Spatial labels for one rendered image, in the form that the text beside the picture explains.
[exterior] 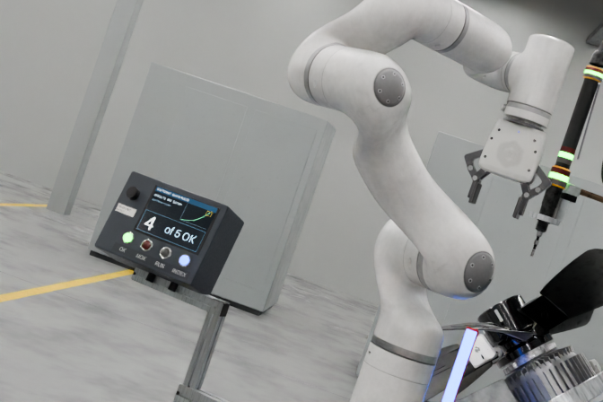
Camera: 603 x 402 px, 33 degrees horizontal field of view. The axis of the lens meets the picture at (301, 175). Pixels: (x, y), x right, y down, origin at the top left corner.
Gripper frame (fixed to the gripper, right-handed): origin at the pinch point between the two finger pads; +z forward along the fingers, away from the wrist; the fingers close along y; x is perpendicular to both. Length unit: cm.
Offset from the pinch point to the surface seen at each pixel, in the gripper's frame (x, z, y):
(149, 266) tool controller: 7, 36, -67
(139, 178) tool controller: 12, 20, -80
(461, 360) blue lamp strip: 14.4, 30.6, 0.8
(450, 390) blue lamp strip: 14.3, 36.9, 0.8
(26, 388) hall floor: 222, 148, -227
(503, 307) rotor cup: 54, 21, -2
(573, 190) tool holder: 51, -10, 5
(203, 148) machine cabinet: 668, 24, -420
